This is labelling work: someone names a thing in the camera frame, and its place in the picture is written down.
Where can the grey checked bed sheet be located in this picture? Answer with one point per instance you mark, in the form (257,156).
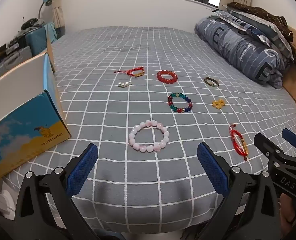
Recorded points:
(138,45)

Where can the blue and yellow cardboard box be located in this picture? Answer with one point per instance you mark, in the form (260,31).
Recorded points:
(25,130)

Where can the grey suitcase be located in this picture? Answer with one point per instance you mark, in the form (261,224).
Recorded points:
(10,60)

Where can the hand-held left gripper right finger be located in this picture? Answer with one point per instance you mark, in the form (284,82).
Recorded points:
(211,167)

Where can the blue suitcase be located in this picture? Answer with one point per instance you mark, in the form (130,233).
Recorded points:
(40,40)

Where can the brown patterned blanket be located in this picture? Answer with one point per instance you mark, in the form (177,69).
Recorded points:
(265,12)

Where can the stack of books and boxes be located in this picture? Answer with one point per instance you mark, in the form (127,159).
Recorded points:
(5,48)

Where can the person's right hand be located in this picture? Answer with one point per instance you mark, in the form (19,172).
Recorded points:
(288,212)

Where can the blue desk lamp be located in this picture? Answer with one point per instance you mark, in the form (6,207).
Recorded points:
(47,1)

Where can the striped grey-blue pillow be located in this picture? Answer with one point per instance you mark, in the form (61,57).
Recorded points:
(263,27)

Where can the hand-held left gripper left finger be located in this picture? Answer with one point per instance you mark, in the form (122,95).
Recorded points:
(84,170)

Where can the folded blue-grey quilt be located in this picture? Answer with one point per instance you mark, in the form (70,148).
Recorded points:
(238,47)

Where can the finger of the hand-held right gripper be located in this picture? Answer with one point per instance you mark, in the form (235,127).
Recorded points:
(292,136)
(264,142)

